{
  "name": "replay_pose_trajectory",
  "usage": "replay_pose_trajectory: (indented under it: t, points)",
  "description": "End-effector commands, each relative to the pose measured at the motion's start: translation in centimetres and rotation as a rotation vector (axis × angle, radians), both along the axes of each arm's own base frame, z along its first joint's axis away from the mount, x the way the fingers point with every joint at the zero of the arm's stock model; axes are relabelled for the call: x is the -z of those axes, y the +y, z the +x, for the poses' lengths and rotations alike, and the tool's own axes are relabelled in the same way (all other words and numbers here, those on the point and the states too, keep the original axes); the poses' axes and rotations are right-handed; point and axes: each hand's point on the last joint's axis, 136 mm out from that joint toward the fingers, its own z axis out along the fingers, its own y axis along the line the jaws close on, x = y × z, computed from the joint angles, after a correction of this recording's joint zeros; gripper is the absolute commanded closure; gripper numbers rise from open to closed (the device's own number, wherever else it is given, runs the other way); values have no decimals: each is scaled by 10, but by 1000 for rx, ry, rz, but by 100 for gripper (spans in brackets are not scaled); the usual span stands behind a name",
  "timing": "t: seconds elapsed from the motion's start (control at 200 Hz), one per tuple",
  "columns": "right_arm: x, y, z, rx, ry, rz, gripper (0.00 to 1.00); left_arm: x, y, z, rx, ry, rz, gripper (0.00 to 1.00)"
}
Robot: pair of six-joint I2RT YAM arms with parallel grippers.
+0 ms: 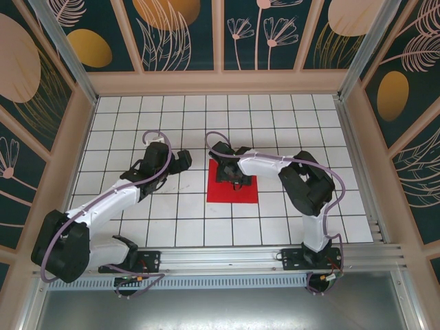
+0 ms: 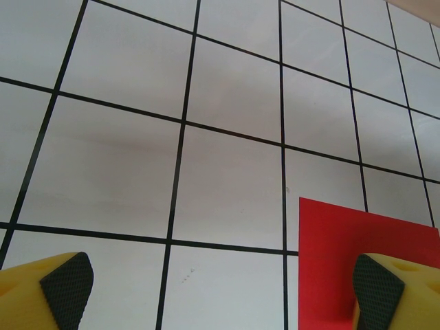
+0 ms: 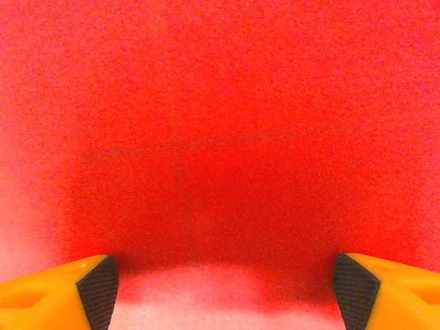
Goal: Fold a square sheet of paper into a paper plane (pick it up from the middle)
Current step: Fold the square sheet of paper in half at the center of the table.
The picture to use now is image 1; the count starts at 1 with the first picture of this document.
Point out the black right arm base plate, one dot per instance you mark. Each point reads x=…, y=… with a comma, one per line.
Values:
x=292, y=259

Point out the long aluminium mounting rail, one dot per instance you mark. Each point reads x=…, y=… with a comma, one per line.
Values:
x=220, y=256

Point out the red cloth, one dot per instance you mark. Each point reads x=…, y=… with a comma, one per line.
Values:
x=220, y=194

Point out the small controller circuit board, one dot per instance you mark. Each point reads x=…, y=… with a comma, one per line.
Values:
x=129, y=279
x=333, y=277

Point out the aluminium frame post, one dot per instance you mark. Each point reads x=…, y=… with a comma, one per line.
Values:
x=65, y=48
x=371, y=44

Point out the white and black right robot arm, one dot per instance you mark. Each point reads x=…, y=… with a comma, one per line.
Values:
x=264, y=166

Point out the aluminium side rail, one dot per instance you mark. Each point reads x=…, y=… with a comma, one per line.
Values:
x=361, y=172

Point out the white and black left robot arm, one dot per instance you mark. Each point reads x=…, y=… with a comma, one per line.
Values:
x=110, y=203

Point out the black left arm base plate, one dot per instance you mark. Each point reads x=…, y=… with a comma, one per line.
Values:
x=151, y=261

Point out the grey metal sheet panel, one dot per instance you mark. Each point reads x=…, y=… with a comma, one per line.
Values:
x=220, y=309

